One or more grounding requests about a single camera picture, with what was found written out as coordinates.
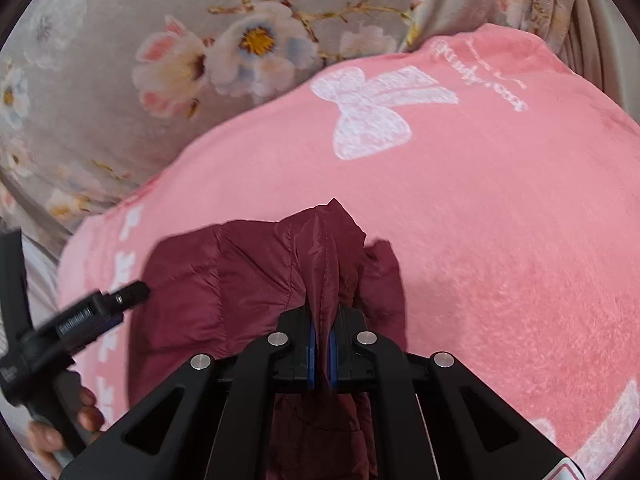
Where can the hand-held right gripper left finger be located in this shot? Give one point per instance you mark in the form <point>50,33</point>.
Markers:
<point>250,390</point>

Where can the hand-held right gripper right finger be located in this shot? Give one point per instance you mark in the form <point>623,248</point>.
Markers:
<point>395,390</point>

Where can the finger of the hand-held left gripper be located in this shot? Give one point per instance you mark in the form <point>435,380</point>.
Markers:
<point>129,296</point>

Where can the maroon puffer jacket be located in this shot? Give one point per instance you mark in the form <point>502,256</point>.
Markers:
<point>225,285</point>

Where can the person's left hand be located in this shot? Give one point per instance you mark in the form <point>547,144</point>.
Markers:
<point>87,415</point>

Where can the pink fleece blanket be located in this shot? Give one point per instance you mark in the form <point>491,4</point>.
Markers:
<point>475,235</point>

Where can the grey floral bed sheet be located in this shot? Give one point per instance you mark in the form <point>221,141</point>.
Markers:
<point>125,15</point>

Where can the silver satin curtain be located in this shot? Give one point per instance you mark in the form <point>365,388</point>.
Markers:
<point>607,25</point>

